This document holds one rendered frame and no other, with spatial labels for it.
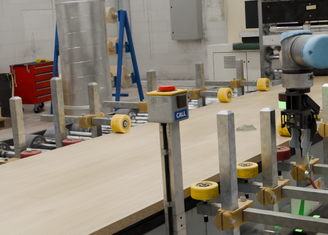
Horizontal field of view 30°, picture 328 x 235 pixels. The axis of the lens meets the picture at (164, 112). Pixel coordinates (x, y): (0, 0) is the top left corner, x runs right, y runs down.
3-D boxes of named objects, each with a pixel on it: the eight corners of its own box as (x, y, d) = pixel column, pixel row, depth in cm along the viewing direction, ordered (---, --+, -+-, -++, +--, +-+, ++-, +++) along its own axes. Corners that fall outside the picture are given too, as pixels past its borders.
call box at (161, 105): (190, 121, 143) (188, 88, 142) (173, 127, 137) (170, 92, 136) (165, 120, 147) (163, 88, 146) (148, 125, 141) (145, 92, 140)
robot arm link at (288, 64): (288, 31, 173) (275, 31, 183) (290, 75, 175) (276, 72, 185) (319, 29, 175) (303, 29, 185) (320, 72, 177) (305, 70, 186)
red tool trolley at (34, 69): (63, 107, 1046) (58, 59, 1034) (35, 114, 979) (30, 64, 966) (40, 107, 1067) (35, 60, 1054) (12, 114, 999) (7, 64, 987)
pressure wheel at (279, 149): (295, 177, 218) (294, 146, 217) (285, 183, 212) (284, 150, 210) (274, 175, 223) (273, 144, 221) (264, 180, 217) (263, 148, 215)
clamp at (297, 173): (320, 172, 214) (319, 158, 213) (304, 182, 203) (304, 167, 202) (304, 170, 217) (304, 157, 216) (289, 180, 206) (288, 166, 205)
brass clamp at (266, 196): (292, 195, 193) (291, 179, 193) (273, 207, 183) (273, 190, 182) (274, 192, 197) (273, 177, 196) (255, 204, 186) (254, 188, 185)
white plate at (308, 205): (322, 205, 216) (321, 177, 215) (292, 227, 195) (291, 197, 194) (320, 204, 216) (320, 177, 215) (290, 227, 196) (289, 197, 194)
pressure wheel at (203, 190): (215, 215, 182) (213, 178, 180) (223, 224, 174) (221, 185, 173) (189, 219, 181) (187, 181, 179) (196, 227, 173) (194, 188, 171)
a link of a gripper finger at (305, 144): (295, 160, 182) (294, 129, 181) (303, 156, 187) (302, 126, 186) (305, 161, 180) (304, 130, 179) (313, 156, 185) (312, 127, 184)
